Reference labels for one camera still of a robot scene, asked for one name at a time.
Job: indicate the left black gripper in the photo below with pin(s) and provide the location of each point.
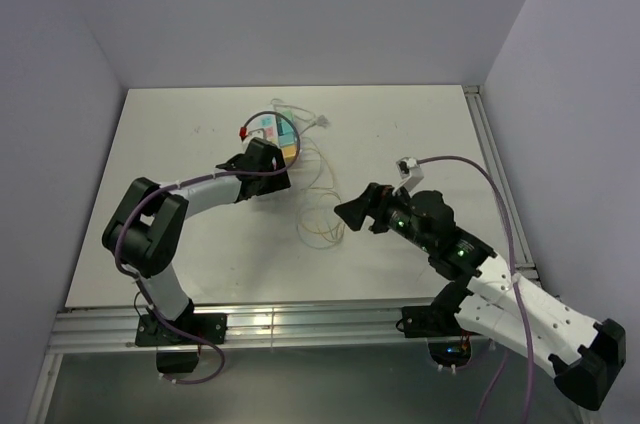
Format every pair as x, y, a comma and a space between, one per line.
278, 181

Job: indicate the teal usb charger plug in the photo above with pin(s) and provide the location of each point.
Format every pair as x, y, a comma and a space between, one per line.
285, 129

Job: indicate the green usb charger plug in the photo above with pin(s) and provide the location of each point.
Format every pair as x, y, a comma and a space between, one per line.
281, 120

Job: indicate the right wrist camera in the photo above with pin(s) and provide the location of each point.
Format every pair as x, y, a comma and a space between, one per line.
411, 174

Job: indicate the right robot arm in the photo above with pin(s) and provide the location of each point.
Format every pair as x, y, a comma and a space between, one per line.
582, 355

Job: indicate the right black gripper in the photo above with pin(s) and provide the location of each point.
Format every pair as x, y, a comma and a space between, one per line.
375, 200

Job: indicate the aluminium front rail frame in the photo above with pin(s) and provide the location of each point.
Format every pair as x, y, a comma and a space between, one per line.
271, 326

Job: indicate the yellow charger plug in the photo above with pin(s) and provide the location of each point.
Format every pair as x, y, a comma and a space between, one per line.
290, 153

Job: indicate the aluminium right rail frame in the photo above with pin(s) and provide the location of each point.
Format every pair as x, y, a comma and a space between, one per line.
524, 260

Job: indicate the light blue charger plug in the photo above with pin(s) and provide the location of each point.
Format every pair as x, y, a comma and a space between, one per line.
287, 140

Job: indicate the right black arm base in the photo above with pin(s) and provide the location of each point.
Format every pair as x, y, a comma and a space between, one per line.
448, 343

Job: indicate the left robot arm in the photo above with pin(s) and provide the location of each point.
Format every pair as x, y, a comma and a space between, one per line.
144, 232

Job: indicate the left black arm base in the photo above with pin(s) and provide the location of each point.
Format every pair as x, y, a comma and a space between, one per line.
178, 351

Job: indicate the aluminium rail frame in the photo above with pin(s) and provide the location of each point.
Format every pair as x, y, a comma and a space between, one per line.
524, 260
271, 326

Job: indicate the white multicolour power strip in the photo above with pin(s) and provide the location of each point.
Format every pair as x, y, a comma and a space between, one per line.
269, 120

